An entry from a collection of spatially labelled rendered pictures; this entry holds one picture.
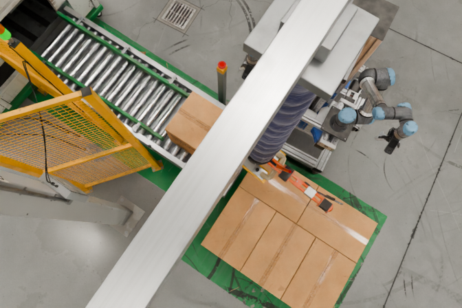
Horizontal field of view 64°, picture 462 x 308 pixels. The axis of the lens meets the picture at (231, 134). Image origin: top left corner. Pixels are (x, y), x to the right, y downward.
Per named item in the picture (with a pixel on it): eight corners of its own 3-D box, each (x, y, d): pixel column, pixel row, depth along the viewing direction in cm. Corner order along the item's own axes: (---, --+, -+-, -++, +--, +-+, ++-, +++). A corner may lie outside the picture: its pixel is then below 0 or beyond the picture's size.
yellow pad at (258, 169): (228, 155, 285) (228, 154, 280) (236, 146, 287) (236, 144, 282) (262, 183, 280) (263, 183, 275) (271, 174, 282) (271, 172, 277)
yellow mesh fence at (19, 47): (37, 90, 407) (-147, -53, 204) (43, 83, 409) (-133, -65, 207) (122, 148, 393) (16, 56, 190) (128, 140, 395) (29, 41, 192)
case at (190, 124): (170, 141, 339) (164, 128, 301) (196, 106, 348) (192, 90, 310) (225, 177, 332) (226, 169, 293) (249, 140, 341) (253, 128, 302)
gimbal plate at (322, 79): (241, 51, 113) (243, 42, 109) (292, -19, 120) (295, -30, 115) (327, 102, 110) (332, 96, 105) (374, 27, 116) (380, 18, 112)
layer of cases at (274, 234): (203, 243, 356) (200, 244, 317) (258, 157, 378) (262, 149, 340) (310, 317, 341) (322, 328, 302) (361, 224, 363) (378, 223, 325)
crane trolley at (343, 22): (275, 38, 110) (280, 20, 101) (302, -1, 114) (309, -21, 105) (322, 66, 108) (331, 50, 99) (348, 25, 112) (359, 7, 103)
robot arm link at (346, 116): (334, 112, 288) (339, 106, 275) (351, 111, 288) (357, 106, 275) (335, 126, 285) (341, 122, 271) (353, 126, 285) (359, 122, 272)
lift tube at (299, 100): (238, 143, 232) (256, 44, 111) (258, 112, 237) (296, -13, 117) (271, 163, 229) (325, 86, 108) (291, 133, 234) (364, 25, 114)
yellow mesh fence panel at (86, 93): (81, 195, 379) (-81, 150, 176) (79, 185, 381) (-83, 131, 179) (163, 168, 388) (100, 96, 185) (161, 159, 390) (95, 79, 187)
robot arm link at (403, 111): (394, 102, 214) (397, 119, 211) (413, 101, 214) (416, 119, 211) (388, 106, 222) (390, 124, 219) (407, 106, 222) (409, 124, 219)
